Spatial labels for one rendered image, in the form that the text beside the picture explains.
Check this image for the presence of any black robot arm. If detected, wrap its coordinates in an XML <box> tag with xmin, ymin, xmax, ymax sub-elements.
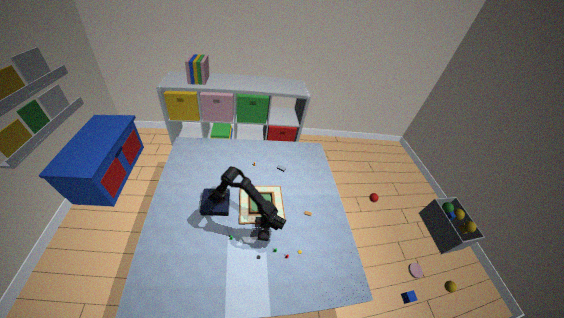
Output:
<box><xmin>210</xmin><ymin>166</ymin><xmax>287</xmax><ymax>230</ymax></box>

